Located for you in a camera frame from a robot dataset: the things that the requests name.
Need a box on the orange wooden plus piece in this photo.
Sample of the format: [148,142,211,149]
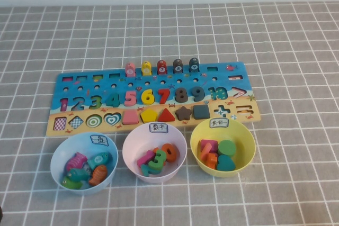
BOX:
[205,152,219,170]

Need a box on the red wooden triangle piece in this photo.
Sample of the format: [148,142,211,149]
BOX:
[158,107,176,122]

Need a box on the brown wooden star piece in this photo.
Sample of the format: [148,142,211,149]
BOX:
[175,105,193,121]

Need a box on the yellow wooden pentagon piece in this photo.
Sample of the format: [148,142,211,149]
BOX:
[140,109,158,124]

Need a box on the paper label on pink bowl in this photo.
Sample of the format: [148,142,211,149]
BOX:
[149,122,170,133]

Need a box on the slate wooden square piece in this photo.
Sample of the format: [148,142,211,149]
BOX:
[192,104,211,120]

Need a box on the pink wooden trapezoid piece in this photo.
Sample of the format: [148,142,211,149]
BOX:
[122,109,140,125]

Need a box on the paper label on yellow bowl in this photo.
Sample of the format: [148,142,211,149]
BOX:
[209,119,229,128]

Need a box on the light pink plastic bowl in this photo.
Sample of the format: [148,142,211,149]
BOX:
[122,122,188,184]

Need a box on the orange wooden number piece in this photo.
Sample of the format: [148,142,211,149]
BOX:
[160,143,181,162]

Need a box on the orange wooden diamond piece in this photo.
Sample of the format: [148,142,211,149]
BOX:
[200,142,212,161]

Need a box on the colourful wooden number puzzle board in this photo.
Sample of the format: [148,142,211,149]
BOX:
[45,61,262,138]

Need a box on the magenta wooden rectangle piece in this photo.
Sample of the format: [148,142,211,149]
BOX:
[200,139,219,155]

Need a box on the green wooden circle piece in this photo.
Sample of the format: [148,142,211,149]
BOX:
[217,139,237,158]

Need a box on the teal wooden number piece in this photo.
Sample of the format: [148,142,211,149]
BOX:
[140,164,157,178]

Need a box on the paper label on blue bowl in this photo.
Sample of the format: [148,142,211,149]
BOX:
[90,134,109,147]

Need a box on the teal wooden heart piece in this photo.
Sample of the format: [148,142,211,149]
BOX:
[216,155,236,171]

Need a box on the yellow plastic bowl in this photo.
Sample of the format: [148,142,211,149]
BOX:
[190,118,256,178]

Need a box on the light blue plastic bowl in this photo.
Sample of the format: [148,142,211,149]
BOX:
[50,131,119,196]

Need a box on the red wooden number seven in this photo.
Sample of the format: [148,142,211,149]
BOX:
[158,88,172,104]

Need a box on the brown wooden number eight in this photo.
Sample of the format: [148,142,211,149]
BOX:
[174,87,188,103]

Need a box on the yellow wooden number six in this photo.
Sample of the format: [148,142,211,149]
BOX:
[141,89,155,105]

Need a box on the red wooden fish seven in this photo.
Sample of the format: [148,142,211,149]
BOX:
[156,59,168,75]

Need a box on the brown wooden fish eight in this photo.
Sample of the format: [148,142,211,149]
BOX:
[173,58,184,74]

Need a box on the slate wooden number nine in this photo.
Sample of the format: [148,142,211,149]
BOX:
[191,86,206,102]

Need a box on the yellow wooden fish six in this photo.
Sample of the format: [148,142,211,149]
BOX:
[141,60,153,76]

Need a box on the pink wooden number five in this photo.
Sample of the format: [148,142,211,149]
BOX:
[123,90,138,107]

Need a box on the slate wooden fish nine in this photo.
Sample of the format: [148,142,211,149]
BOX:
[189,57,200,73]

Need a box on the pink wooden fish five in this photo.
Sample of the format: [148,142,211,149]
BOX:
[124,62,136,77]

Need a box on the grey white grid tablecloth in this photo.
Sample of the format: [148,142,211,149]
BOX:
[0,2,339,226]

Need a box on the magenta wooden number one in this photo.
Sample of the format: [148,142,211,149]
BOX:
[136,149,156,167]

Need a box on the green wooden number three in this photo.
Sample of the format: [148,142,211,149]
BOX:
[148,148,167,175]

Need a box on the light teal wooden fish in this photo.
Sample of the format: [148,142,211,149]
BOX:
[86,151,112,170]

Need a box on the orange wooden fish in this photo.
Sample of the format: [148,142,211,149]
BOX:
[88,164,109,186]

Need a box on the magenta wooden fish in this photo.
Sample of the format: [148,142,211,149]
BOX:
[65,151,88,171]

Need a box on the dark teal wooden fish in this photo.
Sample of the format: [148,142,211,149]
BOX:
[66,168,92,182]

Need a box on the green wooden fish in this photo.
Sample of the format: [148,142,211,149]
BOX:
[61,177,83,190]

